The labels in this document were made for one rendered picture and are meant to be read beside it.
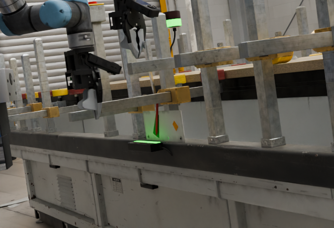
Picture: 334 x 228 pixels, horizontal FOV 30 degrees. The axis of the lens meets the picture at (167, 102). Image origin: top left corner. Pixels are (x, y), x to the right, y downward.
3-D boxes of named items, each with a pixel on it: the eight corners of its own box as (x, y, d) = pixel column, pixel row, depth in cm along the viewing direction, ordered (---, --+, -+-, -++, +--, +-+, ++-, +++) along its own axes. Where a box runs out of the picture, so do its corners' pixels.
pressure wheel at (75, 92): (75, 109, 319) (72, 86, 319) (89, 107, 316) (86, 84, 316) (68, 110, 312) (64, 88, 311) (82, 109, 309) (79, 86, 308)
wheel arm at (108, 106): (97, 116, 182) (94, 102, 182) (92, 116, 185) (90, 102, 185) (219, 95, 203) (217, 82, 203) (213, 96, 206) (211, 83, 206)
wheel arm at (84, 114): (72, 124, 205) (70, 111, 205) (69, 124, 208) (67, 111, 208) (185, 104, 226) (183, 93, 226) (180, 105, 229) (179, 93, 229)
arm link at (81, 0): (54, -3, 179) (68, -1, 187) (60, 35, 179) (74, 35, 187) (79, -8, 176) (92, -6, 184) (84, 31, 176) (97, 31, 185)
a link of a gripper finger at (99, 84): (92, 103, 184) (88, 74, 183) (98, 102, 185) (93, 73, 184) (98, 103, 180) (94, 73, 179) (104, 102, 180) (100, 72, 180)
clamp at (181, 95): (177, 104, 192) (175, 87, 192) (157, 105, 204) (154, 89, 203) (193, 101, 195) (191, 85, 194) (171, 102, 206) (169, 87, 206)
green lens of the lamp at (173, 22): (169, 26, 198) (168, 19, 198) (160, 29, 203) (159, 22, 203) (185, 24, 201) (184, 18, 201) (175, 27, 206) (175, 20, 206)
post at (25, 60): (36, 143, 331) (22, 54, 328) (34, 143, 334) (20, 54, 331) (42, 142, 332) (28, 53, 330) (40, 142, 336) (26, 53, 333)
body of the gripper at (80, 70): (67, 92, 184) (61, 51, 183) (94, 88, 188) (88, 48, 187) (76, 91, 177) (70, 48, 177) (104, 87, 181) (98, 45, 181)
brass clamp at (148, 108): (140, 113, 214) (138, 99, 213) (124, 114, 225) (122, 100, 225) (156, 111, 217) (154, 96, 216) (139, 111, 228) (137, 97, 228)
